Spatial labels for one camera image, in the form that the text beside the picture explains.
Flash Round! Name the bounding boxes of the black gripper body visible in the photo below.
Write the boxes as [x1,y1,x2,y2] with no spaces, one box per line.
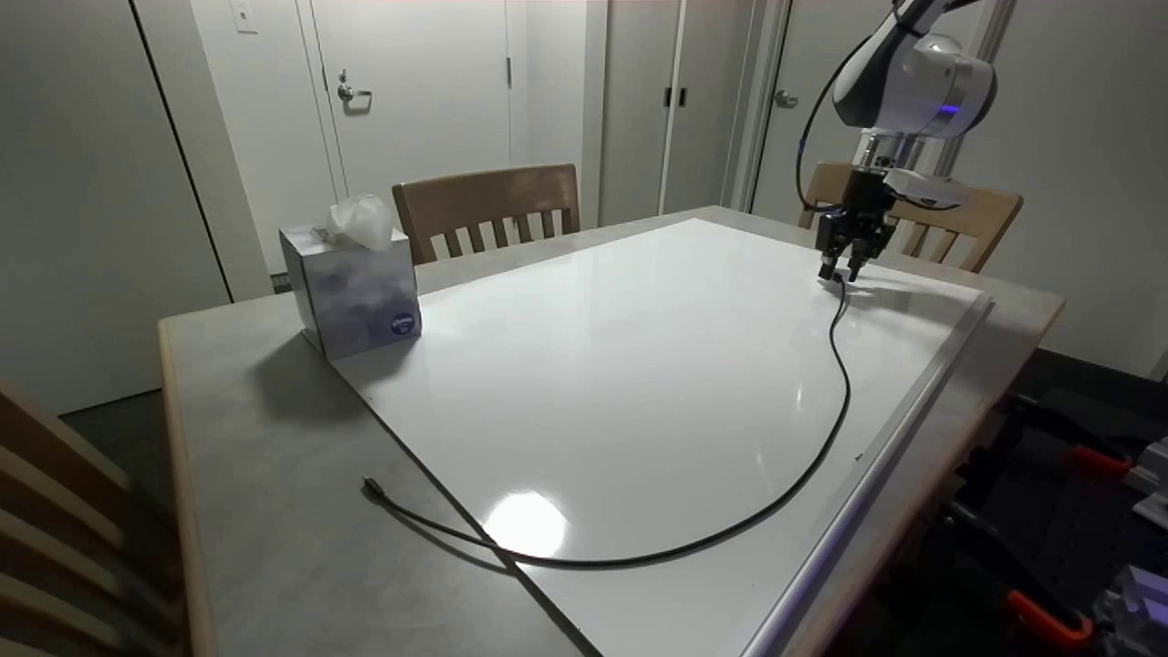
[809,166,901,264]

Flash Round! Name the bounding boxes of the metal door lever handle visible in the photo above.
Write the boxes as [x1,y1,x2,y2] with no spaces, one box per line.
[334,68,380,121]

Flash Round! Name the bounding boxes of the black charging cable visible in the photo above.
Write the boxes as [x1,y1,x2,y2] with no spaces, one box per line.
[361,286,853,573]

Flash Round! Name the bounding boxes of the grey blue tissue box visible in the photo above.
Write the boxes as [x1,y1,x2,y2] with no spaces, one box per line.
[273,194,427,361]

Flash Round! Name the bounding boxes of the orange black bar clamp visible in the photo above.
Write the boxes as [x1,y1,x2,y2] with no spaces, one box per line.
[1009,393,1144,486]
[941,496,1098,649]

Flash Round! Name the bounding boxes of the white whiteboard with metal rail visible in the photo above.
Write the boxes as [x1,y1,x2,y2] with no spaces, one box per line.
[324,214,999,657]

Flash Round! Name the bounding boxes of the white closet door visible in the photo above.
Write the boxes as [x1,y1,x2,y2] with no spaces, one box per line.
[663,0,758,214]
[600,0,676,228]

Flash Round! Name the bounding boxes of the wooden slat back chair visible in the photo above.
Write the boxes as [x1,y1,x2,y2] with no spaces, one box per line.
[390,160,584,266]
[0,374,195,657]
[795,160,1030,277]

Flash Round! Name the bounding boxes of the short aluminium extrusion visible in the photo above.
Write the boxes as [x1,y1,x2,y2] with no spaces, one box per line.
[1093,560,1168,657]

